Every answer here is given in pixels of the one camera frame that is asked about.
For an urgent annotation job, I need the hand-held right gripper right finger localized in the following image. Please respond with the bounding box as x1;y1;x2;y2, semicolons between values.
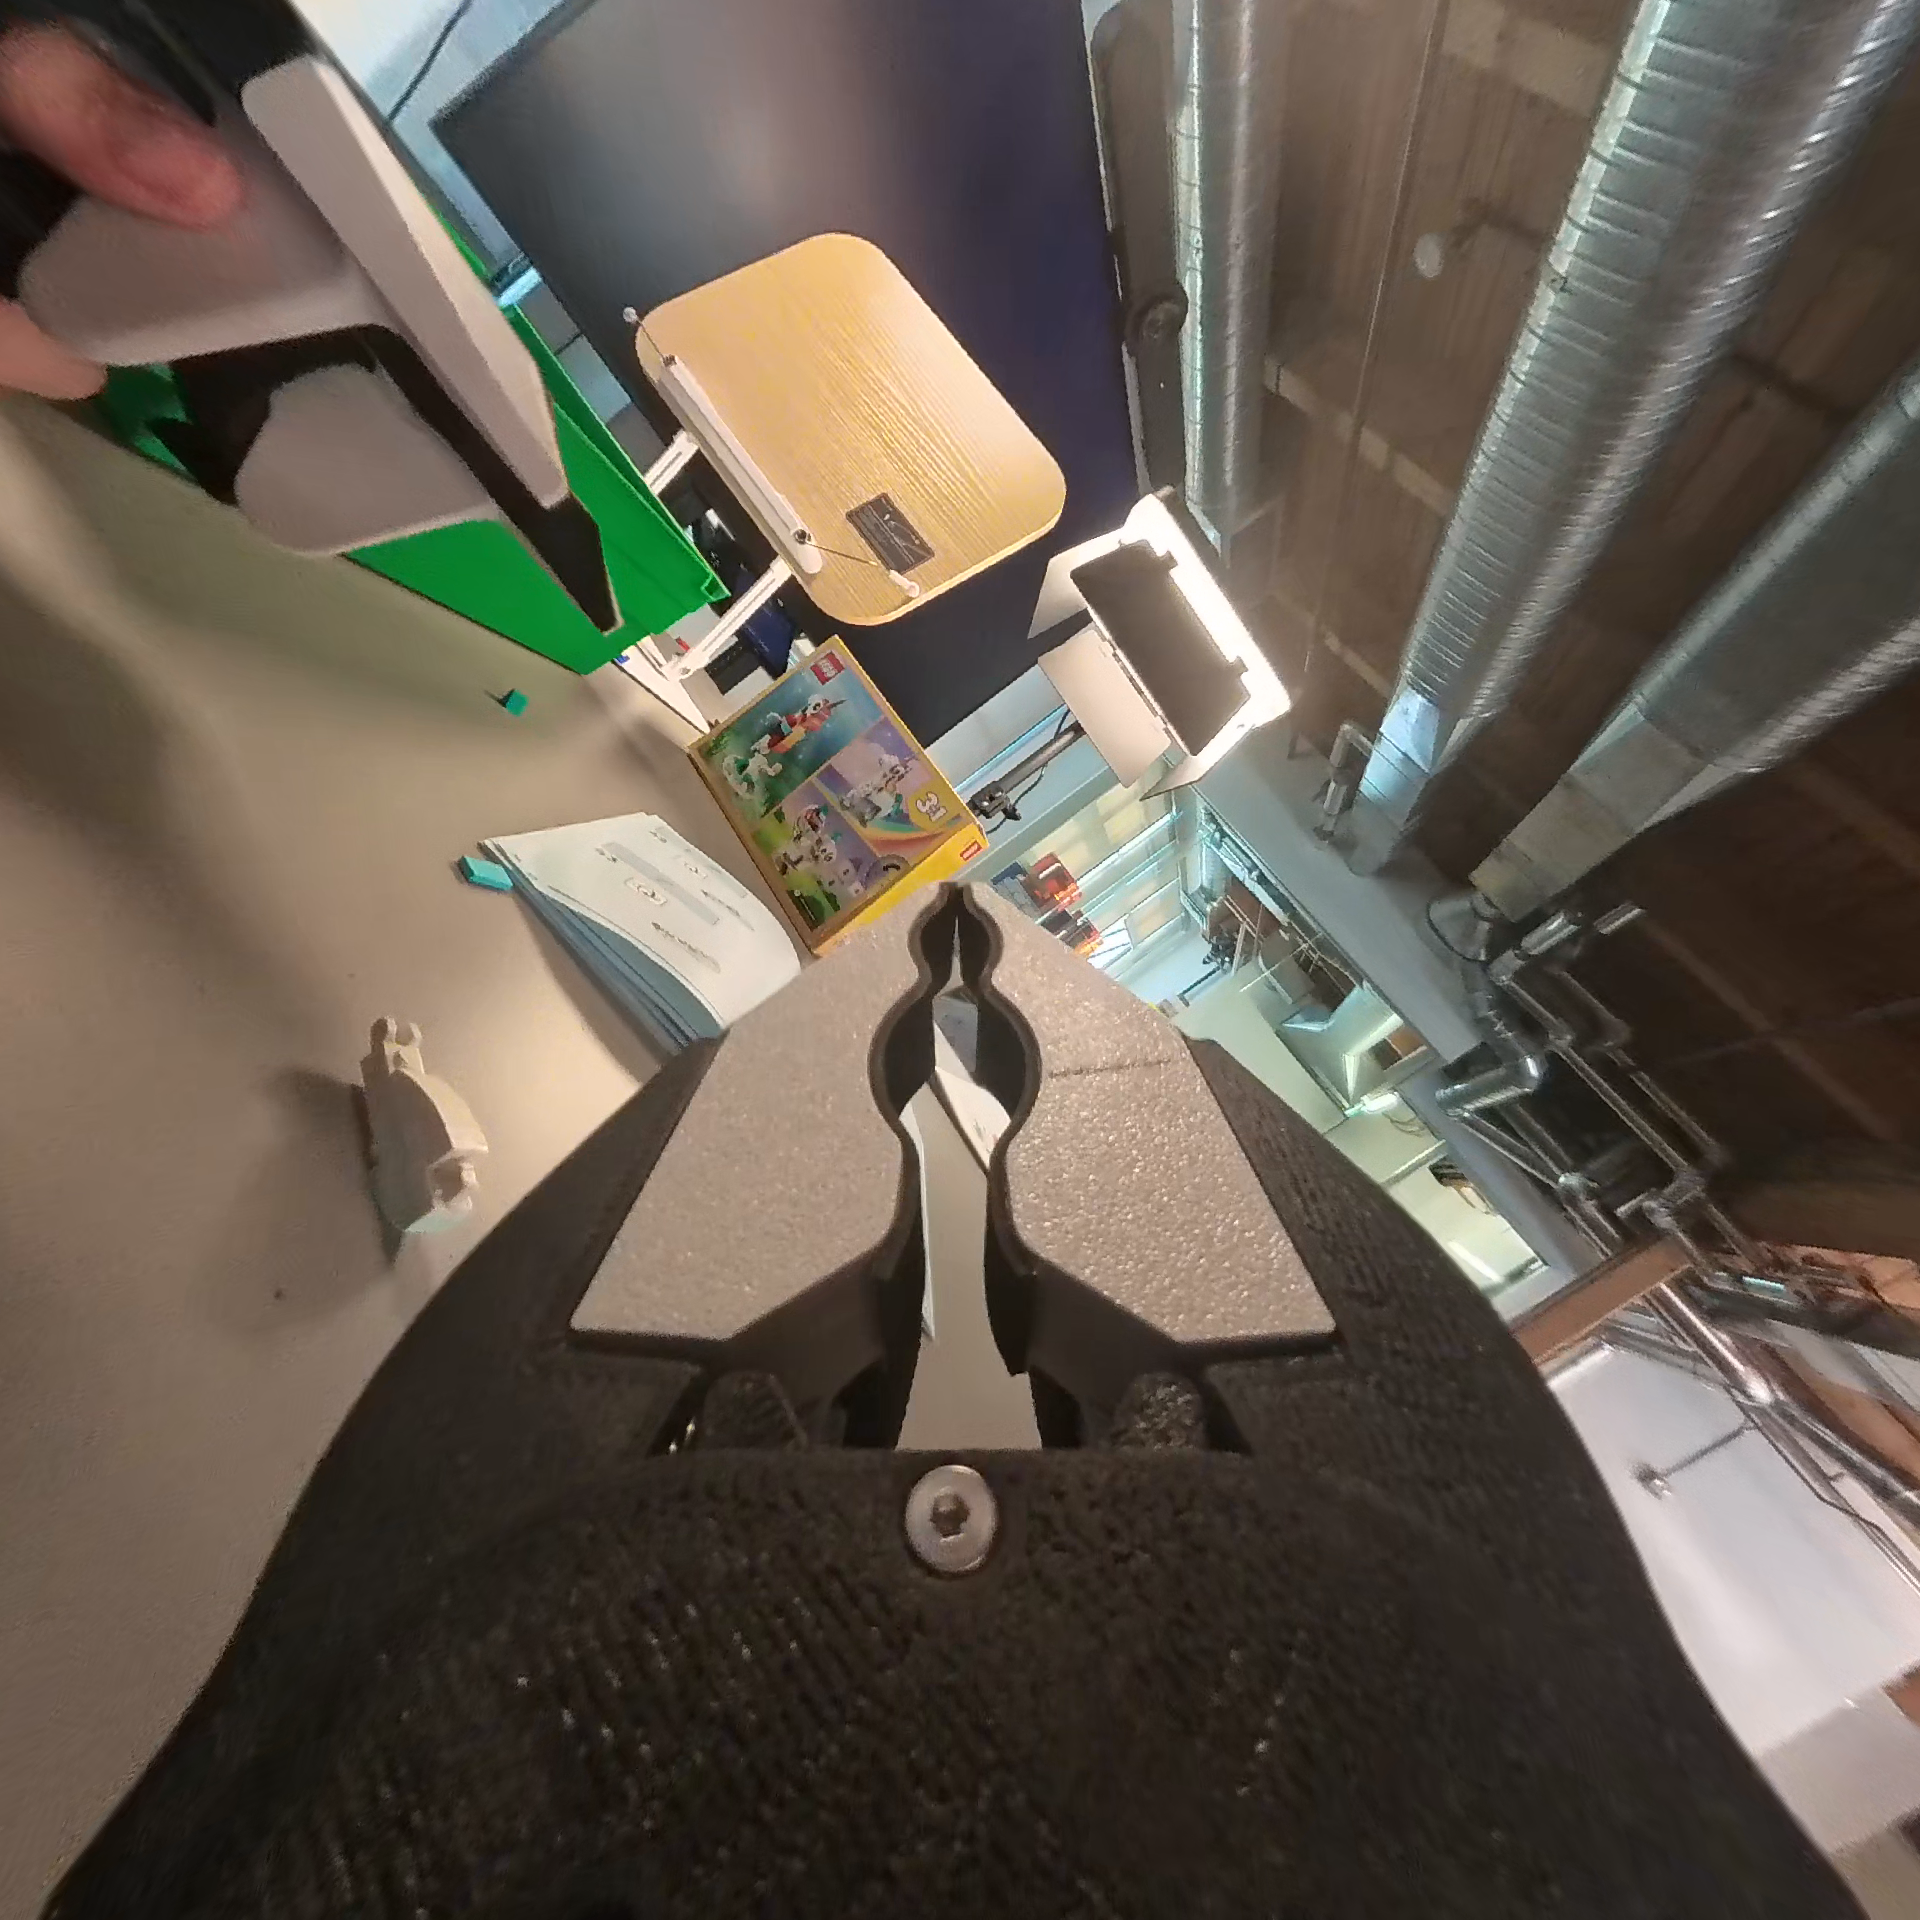
961;881;1339;1454

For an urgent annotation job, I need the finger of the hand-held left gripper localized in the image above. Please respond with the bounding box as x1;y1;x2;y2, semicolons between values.
22;59;577;507
238;373;624;635

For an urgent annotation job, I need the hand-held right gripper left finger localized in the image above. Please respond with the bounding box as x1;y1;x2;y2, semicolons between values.
568;881;964;1454

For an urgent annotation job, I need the green plastic bin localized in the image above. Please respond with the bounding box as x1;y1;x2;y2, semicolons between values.
102;224;724;680

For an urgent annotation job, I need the white curved lego assembly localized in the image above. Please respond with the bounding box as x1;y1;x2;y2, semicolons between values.
357;1016;492;1233

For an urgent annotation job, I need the yellow lego set box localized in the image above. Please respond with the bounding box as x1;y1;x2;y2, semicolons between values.
691;638;993;958

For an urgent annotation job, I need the person's left hand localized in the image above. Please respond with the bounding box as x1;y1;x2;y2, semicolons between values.
0;30;244;403

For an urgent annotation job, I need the light blue instruction booklet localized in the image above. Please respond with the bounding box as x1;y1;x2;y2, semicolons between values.
480;813;804;1056

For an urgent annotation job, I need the wooden top side table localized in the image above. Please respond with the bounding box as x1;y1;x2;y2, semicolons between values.
622;231;1068;721

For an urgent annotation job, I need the studio light panel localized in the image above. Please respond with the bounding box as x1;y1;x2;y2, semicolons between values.
1035;491;1297;799

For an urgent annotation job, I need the silver ventilation duct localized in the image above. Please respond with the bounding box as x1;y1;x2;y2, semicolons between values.
1350;0;1920;876
1170;0;1442;544
1476;375;1920;920

